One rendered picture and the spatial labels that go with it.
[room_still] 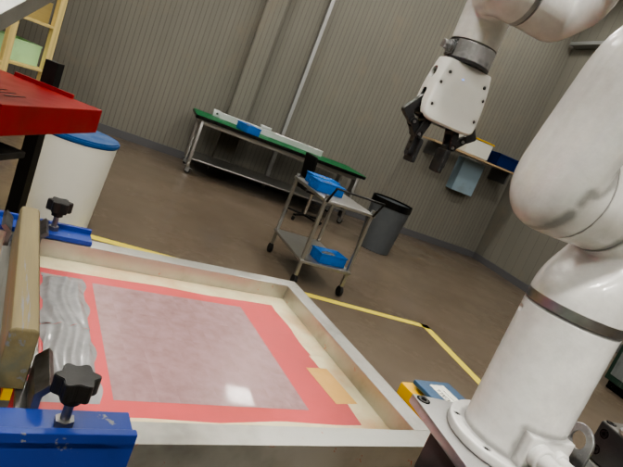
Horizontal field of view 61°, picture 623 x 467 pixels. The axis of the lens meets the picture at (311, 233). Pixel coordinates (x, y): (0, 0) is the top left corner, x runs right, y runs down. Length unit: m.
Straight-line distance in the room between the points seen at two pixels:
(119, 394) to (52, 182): 3.26
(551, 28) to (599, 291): 0.44
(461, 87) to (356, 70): 8.11
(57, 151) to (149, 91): 4.68
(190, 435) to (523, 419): 0.36
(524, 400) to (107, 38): 8.16
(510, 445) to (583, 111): 0.31
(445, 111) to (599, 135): 0.43
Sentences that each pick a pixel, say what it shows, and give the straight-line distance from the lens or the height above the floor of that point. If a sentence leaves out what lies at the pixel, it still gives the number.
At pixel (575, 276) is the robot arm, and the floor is 1.33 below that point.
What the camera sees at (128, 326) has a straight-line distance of 0.92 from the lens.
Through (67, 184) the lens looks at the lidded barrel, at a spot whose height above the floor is 0.34.
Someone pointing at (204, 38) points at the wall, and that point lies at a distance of 8.46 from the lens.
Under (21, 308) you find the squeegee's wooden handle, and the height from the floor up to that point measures 1.06.
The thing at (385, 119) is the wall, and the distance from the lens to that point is 9.23.
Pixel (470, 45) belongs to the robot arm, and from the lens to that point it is 0.88.
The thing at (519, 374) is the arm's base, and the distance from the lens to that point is 0.56.
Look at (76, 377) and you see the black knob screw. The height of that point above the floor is 1.06.
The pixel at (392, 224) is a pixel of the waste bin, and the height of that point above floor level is 0.45.
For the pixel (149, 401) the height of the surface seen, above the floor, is 0.96.
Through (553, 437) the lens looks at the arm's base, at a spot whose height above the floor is 1.18.
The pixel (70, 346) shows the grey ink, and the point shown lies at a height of 0.96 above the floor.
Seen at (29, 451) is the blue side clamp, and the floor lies 0.99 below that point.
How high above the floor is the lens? 1.38
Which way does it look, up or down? 12 degrees down
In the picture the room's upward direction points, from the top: 22 degrees clockwise
